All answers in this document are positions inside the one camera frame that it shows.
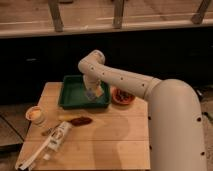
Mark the orange bowl with food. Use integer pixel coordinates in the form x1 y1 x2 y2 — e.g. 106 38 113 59
111 88 135 105

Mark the white plastic bottle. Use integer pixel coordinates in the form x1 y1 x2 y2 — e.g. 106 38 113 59
43 121 72 161

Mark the small white cup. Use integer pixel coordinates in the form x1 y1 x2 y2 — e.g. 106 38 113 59
25 106 45 126

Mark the green plastic tray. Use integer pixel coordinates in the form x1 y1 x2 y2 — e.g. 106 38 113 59
58 75 111 110

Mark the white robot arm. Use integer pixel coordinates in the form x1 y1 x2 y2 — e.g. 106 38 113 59
78 50 207 171

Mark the blue yellow sponge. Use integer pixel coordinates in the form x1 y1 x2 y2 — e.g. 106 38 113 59
86 87 103 101

